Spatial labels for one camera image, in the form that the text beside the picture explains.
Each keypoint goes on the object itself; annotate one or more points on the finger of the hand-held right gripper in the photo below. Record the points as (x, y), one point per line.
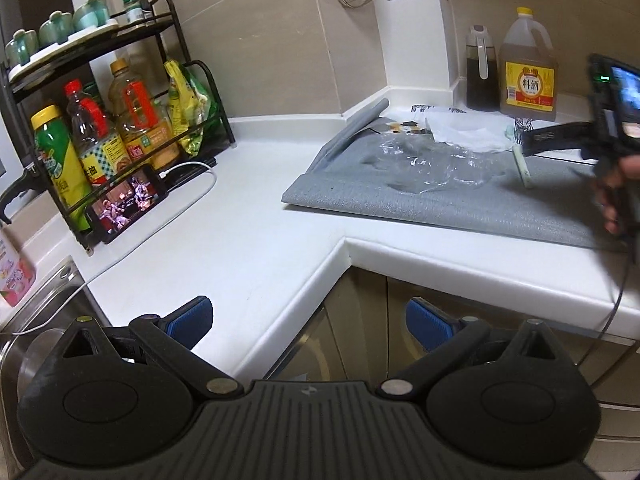
(555, 136)

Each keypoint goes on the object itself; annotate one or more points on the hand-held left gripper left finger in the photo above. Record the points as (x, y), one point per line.
(192, 317)

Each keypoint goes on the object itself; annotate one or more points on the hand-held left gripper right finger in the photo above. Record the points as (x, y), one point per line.
(425, 320)

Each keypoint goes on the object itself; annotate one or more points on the black white patterned packet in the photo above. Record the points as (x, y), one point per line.
(524, 124)

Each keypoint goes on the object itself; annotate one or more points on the pale green paper strip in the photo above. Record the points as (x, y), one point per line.
(521, 167)

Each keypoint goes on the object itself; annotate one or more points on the clear plastic wrap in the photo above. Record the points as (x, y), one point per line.
(435, 167)

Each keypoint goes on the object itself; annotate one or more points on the person's right hand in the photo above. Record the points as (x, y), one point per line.
(612, 210)

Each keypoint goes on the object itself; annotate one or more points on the yellow-cap cooking wine jug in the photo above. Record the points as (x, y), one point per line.
(529, 85)

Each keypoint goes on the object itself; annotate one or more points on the beige kitchen cabinet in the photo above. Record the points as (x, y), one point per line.
(360, 320)

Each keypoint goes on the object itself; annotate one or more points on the dark sauce dispenser bottle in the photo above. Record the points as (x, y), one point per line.
(481, 80)

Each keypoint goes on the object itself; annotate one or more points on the grey fabric mat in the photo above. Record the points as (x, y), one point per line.
(450, 210)

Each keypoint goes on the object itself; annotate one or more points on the black smartphone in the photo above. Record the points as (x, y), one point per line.
(127, 202)

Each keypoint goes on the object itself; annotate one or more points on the brown food scraps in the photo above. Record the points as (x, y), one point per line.
(407, 126)

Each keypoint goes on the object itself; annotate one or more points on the round metal lid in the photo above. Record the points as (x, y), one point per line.
(37, 355)

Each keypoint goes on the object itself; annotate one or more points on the stainless steel sink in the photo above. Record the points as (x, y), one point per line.
(30, 320)

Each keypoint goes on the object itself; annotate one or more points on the pink dish soap bottle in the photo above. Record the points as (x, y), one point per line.
(15, 275)

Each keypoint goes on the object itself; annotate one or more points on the red-cap soy sauce bottle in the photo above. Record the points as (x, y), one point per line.
(100, 155)

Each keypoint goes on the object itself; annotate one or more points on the green bottle yellow cap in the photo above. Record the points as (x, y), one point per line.
(57, 165)

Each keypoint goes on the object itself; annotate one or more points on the green snack bag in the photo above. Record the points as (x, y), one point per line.
(210, 110)

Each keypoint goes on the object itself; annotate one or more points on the yellow snack bag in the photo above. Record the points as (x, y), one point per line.
(182, 105)

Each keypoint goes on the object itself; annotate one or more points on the white cup tray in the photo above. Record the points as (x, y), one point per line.
(60, 50)

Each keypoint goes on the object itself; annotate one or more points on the green-lid spice jar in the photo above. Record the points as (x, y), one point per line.
(135, 5)

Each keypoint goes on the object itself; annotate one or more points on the green ceramic cup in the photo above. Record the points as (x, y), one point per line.
(22, 47)
(91, 12)
(56, 27)

